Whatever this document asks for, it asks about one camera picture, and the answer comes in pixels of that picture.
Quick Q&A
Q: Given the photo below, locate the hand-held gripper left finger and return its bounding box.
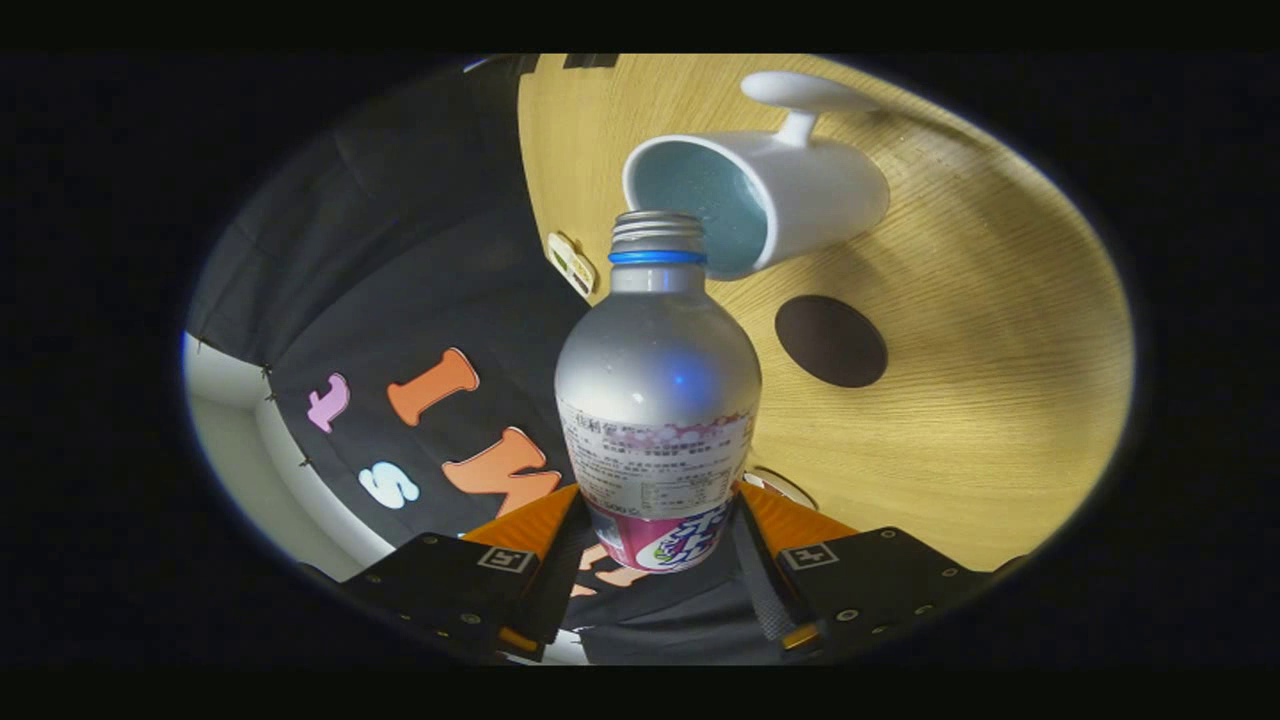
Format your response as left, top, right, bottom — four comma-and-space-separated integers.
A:
340, 485, 596, 665

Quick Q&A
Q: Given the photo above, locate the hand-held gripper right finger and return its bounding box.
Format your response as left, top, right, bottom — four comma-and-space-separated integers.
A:
730, 482, 1026, 661

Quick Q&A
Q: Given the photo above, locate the silver juice bottle red label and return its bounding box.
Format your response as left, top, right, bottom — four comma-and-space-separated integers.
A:
554, 210, 763, 574

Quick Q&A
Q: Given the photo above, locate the round dark brown coaster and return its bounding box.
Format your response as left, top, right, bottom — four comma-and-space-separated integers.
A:
774, 294, 889, 389

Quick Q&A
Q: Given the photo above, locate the white cup blue inside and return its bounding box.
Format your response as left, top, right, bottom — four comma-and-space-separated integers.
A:
622, 70, 891, 281

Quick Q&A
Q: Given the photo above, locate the white round plate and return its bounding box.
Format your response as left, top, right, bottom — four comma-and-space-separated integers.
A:
745, 465, 819, 511

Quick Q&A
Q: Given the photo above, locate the wooden table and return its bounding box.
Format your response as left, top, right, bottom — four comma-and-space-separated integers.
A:
517, 54, 1136, 573

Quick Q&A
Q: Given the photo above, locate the small white compartment tray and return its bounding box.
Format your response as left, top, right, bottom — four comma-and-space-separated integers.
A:
546, 231, 599, 299

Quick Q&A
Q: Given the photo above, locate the black backdrop cloth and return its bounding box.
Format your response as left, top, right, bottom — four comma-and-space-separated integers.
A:
185, 54, 781, 666

